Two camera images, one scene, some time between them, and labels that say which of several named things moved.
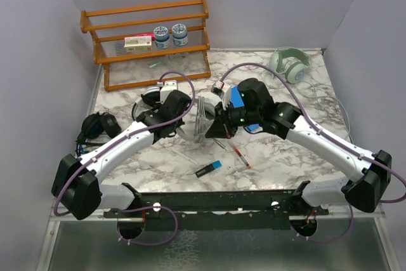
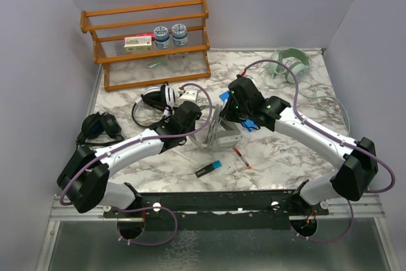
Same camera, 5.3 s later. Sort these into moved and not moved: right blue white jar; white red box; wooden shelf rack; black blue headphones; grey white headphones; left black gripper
Moved: grey white headphones; left black gripper
Not moved: white red box; wooden shelf rack; black blue headphones; right blue white jar
